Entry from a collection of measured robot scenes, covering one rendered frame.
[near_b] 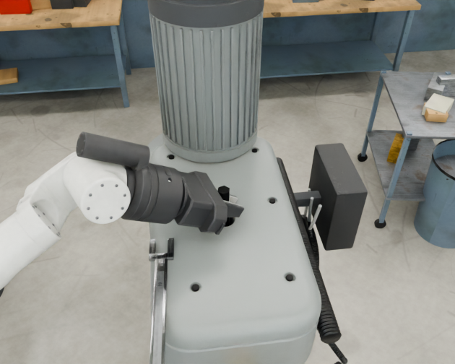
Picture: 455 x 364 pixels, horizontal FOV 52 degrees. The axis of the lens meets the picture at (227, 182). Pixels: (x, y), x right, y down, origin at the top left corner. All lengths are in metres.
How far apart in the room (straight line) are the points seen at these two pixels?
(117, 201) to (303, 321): 0.31
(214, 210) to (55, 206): 0.23
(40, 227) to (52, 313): 2.48
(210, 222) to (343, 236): 0.59
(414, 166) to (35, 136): 3.21
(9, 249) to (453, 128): 2.82
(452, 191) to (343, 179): 2.06
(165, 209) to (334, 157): 0.64
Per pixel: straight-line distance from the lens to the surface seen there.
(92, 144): 0.63
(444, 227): 3.41
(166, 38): 0.81
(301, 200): 1.22
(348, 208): 1.16
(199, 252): 0.76
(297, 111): 4.57
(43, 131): 4.56
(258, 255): 0.75
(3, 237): 0.65
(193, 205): 0.69
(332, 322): 0.80
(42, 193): 0.69
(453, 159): 3.47
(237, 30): 0.79
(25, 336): 3.08
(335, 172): 1.18
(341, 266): 3.22
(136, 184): 0.65
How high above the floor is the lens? 2.47
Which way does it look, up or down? 42 degrees down
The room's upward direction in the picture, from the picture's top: straight up
